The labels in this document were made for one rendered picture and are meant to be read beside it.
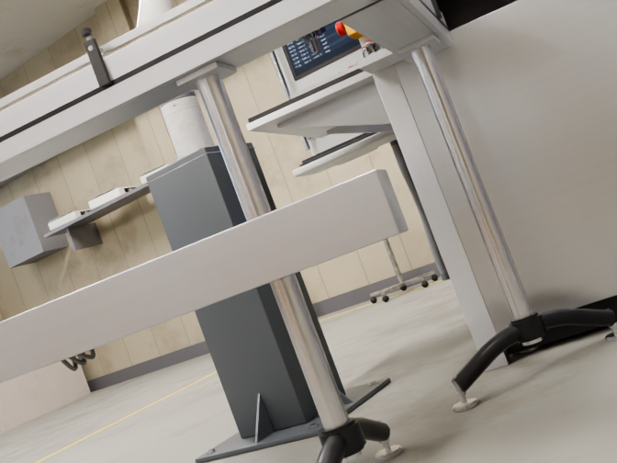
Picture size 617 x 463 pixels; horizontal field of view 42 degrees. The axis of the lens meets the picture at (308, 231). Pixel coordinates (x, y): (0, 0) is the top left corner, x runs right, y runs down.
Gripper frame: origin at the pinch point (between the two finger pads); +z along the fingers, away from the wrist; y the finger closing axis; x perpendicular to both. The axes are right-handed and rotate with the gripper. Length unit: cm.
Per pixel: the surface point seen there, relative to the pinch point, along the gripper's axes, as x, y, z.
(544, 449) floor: -105, -41, 106
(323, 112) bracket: -13.9, -12.5, 23.2
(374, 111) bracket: -23.3, -2.0, 28.7
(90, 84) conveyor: -72, -86, 16
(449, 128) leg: -62, -7, 44
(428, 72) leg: -62, -7, 30
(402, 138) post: -35, -4, 40
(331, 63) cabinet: 64, 38, -10
